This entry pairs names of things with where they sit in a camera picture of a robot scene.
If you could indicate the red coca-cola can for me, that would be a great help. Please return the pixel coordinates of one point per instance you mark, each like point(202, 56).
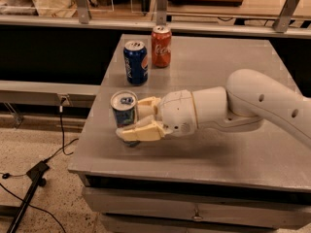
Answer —
point(161, 46)

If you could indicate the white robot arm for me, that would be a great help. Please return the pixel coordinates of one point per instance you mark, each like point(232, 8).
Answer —
point(248, 98)

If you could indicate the blue pepsi can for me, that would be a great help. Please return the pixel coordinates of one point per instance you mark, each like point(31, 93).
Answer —
point(136, 62)

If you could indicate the black stand leg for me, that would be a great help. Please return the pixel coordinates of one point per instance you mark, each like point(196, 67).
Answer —
point(36, 175)

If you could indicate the grey table cabinet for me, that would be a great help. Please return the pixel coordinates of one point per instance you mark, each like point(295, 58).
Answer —
point(242, 181)

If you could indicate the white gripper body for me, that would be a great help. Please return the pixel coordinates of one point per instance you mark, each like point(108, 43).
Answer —
point(177, 111)

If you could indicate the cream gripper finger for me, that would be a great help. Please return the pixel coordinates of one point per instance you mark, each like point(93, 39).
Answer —
point(148, 106)
point(145, 130)

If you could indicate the metal drawer latch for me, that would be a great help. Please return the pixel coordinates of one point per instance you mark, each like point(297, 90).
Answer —
point(196, 216)

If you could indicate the grey metal railing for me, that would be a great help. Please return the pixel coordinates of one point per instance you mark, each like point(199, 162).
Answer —
point(272, 18)

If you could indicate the red bull can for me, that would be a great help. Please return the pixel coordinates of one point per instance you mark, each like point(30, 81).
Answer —
point(124, 106)

